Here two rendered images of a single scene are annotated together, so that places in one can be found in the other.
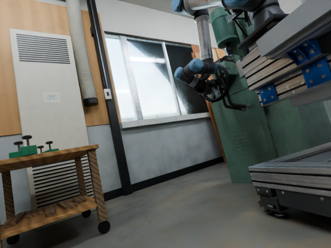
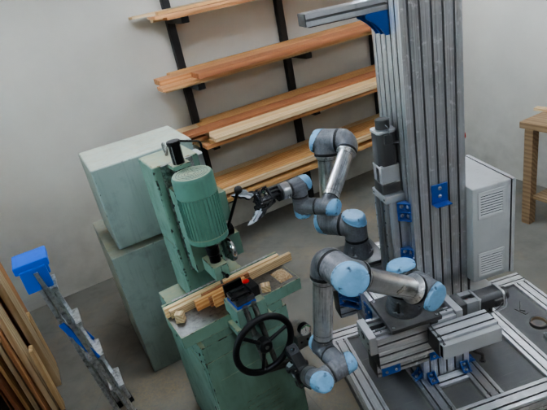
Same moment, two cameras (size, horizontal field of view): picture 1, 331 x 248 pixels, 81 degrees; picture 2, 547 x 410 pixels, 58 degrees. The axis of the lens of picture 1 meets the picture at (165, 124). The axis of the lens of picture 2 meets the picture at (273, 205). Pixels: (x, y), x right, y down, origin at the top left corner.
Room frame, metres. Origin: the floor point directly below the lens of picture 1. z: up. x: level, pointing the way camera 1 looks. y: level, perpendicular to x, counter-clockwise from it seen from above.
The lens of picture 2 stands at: (1.00, 1.14, 2.19)
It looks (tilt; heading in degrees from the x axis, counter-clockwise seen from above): 25 degrees down; 280
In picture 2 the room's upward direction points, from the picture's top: 12 degrees counter-clockwise
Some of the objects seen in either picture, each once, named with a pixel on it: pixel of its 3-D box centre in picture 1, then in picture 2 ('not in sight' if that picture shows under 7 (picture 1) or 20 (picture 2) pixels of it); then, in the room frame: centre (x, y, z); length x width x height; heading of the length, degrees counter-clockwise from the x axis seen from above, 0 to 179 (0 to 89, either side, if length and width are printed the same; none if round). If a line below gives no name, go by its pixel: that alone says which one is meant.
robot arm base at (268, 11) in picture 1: (268, 21); (403, 298); (0.84, -0.57, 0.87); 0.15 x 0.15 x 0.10
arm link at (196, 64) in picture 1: (195, 67); (339, 364); (1.12, -0.25, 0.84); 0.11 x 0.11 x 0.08; 32
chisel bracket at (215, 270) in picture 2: (234, 61); (216, 267); (1.64, -0.72, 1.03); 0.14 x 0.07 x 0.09; 126
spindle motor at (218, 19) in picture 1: (223, 28); (200, 206); (1.63, -0.70, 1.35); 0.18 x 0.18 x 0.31
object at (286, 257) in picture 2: not in sight; (234, 283); (1.59, -0.73, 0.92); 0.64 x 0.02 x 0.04; 36
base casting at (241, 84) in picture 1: (248, 89); (220, 304); (1.71, -0.80, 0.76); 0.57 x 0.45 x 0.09; 126
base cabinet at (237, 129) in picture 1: (261, 133); (237, 365); (1.71, -0.80, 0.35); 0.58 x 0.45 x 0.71; 126
